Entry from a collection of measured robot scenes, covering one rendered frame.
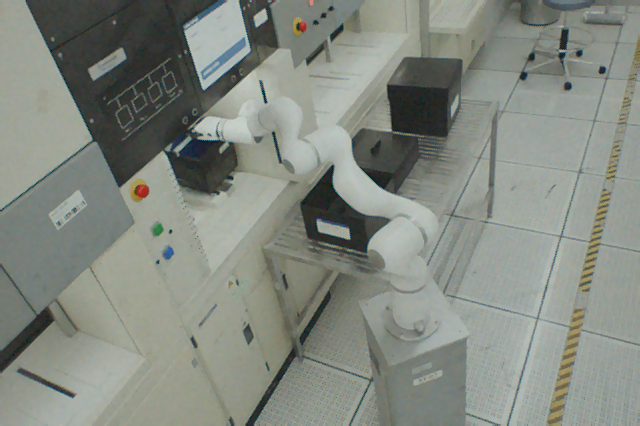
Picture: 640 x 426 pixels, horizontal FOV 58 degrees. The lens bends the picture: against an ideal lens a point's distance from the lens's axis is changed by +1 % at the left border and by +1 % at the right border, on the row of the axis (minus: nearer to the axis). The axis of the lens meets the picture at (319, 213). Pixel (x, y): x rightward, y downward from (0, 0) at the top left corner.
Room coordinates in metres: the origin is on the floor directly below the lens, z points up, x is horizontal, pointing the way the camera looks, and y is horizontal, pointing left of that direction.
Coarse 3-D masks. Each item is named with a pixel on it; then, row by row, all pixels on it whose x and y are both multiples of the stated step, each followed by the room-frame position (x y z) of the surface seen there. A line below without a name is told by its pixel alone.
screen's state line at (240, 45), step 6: (240, 42) 1.87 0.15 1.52; (228, 48) 1.82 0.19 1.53; (234, 48) 1.84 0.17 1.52; (240, 48) 1.86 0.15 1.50; (222, 54) 1.79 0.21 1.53; (228, 54) 1.81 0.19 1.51; (234, 54) 1.83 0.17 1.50; (216, 60) 1.76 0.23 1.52; (222, 60) 1.78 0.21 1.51; (210, 66) 1.73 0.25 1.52; (216, 66) 1.75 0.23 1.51; (204, 72) 1.70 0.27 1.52; (210, 72) 1.72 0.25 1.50; (204, 78) 1.69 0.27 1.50
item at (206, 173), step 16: (224, 144) 1.98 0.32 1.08; (176, 160) 1.92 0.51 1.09; (192, 160) 1.86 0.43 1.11; (208, 160) 1.89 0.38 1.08; (224, 160) 1.97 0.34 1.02; (176, 176) 1.94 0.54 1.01; (192, 176) 1.89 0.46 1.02; (208, 176) 1.87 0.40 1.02; (224, 176) 1.95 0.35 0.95; (208, 192) 1.93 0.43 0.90
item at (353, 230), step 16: (368, 176) 1.82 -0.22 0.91; (384, 176) 1.77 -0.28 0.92; (320, 192) 1.81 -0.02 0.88; (336, 192) 1.90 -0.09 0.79; (304, 208) 1.68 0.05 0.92; (320, 208) 1.80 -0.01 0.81; (336, 208) 1.83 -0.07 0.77; (352, 208) 1.81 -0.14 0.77; (304, 224) 1.69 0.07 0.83; (320, 224) 1.64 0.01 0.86; (336, 224) 1.60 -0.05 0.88; (352, 224) 1.56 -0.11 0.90; (368, 224) 1.56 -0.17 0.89; (384, 224) 1.65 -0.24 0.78; (320, 240) 1.65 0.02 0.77; (336, 240) 1.61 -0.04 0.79; (352, 240) 1.57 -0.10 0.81; (368, 240) 1.54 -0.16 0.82
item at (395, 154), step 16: (352, 144) 2.14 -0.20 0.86; (368, 144) 2.11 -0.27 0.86; (384, 144) 2.08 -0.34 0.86; (400, 144) 2.06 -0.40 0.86; (416, 144) 2.06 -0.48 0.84; (368, 160) 1.99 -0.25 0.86; (384, 160) 1.96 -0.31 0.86; (400, 160) 1.94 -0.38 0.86; (416, 160) 2.05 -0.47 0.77; (400, 176) 1.91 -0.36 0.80
